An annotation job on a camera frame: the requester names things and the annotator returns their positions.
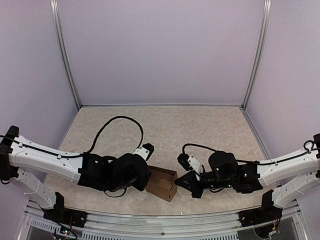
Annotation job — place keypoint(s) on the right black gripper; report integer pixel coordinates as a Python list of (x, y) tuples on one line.
[(190, 178)]

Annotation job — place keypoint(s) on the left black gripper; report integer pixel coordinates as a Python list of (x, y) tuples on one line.
[(141, 186)]

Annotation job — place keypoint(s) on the brown cardboard box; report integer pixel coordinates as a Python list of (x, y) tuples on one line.
[(162, 183)]

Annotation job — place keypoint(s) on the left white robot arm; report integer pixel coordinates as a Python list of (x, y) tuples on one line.
[(107, 174)]

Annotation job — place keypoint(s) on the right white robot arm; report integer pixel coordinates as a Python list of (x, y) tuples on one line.
[(246, 177)]

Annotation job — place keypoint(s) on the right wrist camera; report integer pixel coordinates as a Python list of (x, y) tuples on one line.
[(190, 163)]

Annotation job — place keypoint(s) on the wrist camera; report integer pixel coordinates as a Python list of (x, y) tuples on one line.
[(190, 163), (145, 151)]

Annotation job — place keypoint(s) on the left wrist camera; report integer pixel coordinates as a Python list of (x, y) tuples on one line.
[(145, 151)]

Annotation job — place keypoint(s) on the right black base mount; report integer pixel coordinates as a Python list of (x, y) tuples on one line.
[(265, 213)]

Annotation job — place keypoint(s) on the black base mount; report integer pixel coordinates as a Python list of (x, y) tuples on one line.
[(265, 213), (63, 215)]

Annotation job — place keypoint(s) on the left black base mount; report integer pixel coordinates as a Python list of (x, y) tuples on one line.
[(63, 215)]

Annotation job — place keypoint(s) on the back aluminium floor rail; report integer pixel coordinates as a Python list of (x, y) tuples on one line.
[(159, 105)]

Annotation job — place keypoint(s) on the front aluminium frame rail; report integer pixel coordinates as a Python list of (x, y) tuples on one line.
[(208, 226)]

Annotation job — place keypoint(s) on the right aluminium corner post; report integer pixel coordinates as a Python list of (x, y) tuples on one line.
[(258, 53)]

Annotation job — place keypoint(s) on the aluminium corner post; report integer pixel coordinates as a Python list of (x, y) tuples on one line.
[(54, 5), (258, 53)]

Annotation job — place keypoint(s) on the left aluminium corner post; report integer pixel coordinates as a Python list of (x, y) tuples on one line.
[(54, 5)]

